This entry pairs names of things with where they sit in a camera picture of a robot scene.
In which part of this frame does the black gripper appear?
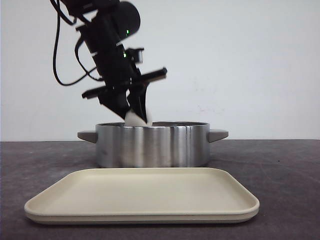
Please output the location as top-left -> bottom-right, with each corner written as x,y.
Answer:
81,44 -> 168,124

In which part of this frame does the panda bun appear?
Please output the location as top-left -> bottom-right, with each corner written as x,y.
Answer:
124,109 -> 153,127

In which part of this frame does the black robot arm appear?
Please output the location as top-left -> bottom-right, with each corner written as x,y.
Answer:
52,0 -> 168,123

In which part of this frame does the stainless steel steamer pot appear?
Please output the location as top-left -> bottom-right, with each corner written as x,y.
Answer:
77,121 -> 229,168

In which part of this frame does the beige rectangular tray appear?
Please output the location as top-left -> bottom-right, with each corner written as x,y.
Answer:
24,167 -> 260,225

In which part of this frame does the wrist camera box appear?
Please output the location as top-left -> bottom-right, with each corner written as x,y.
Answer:
125,47 -> 145,64

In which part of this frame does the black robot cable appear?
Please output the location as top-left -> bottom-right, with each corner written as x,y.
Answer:
49,0 -> 101,87

